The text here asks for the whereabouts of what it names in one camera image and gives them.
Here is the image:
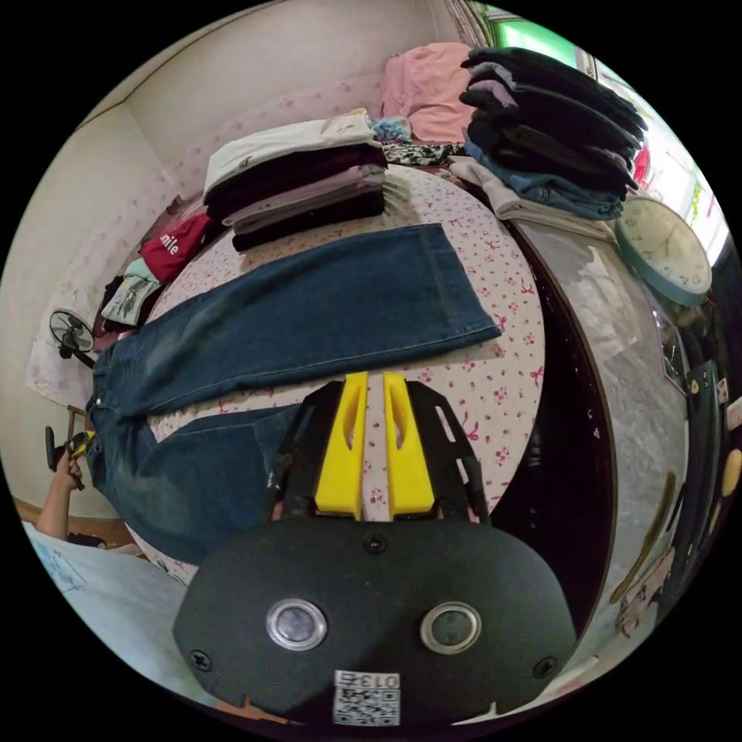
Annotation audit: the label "blue long denim pants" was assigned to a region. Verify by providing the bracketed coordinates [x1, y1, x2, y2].
[85, 223, 503, 564]

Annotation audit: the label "person's left forearm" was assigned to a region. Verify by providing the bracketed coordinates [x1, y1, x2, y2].
[33, 472, 80, 539]

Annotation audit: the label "black standing fan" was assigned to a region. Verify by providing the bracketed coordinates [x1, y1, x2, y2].
[48, 310, 98, 370]

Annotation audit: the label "heap of colourful clothes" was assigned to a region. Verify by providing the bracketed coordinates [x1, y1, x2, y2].
[100, 211, 213, 339]

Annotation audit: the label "pink blanket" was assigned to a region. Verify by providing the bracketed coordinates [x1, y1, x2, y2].
[380, 42, 483, 145]

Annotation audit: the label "pile of patterned clothes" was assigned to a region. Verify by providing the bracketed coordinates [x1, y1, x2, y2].
[369, 114, 467, 168]

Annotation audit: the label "round wall clock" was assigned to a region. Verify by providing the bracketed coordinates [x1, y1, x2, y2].
[613, 196, 713, 308]

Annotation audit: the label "person's body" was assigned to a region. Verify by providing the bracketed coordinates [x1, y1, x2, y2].
[22, 520, 233, 710]

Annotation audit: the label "pile of dark clothes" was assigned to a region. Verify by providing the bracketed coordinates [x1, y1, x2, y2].
[448, 46, 648, 240]

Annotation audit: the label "pile of clothes white topped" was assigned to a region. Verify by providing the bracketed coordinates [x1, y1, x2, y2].
[201, 114, 390, 254]

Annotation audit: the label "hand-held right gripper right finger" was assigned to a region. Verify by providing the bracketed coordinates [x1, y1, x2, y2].
[382, 373, 435, 519]

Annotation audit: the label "person's left hand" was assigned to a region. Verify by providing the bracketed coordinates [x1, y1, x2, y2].
[53, 454, 84, 494]

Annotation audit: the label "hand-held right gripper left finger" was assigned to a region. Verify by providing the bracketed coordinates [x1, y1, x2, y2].
[315, 373, 369, 519]

